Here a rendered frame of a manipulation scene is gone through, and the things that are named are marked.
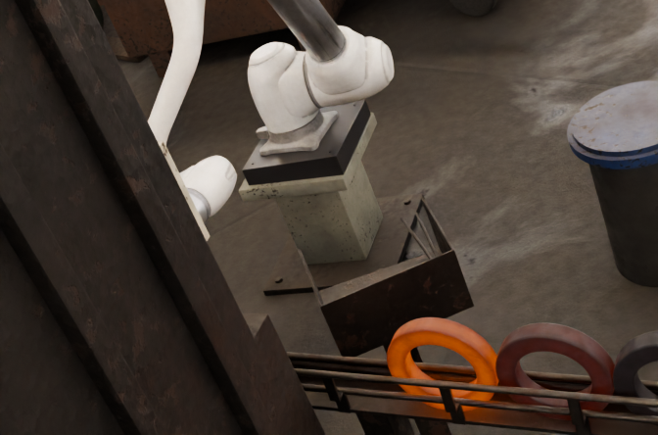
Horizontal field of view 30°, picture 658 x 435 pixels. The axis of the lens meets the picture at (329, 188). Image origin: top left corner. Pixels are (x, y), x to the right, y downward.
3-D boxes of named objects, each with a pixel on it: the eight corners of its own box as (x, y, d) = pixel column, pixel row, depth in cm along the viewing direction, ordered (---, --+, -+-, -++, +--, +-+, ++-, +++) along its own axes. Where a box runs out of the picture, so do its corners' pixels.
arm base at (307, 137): (273, 121, 354) (266, 105, 351) (340, 114, 343) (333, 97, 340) (247, 157, 341) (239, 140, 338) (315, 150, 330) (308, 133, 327)
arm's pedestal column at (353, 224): (305, 210, 385) (270, 129, 369) (425, 198, 368) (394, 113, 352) (264, 296, 355) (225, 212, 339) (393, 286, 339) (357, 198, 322)
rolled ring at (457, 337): (496, 325, 192) (492, 340, 190) (504, 406, 203) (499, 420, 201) (386, 309, 199) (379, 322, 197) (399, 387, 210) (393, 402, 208)
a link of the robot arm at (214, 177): (222, 219, 263) (178, 233, 271) (253, 181, 275) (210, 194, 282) (197, 179, 260) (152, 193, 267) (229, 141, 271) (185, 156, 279)
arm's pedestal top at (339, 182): (278, 135, 364) (273, 124, 362) (377, 122, 351) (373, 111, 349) (243, 202, 340) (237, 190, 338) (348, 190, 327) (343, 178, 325)
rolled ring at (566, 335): (493, 315, 192) (488, 330, 189) (613, 328, 184) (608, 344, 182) (506, 398, 202) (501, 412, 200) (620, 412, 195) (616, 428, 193)
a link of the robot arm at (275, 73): (272, 109, 347) (243, 42, 337) (332, 95, 341) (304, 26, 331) (259, 139, 334) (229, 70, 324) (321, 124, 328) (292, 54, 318)
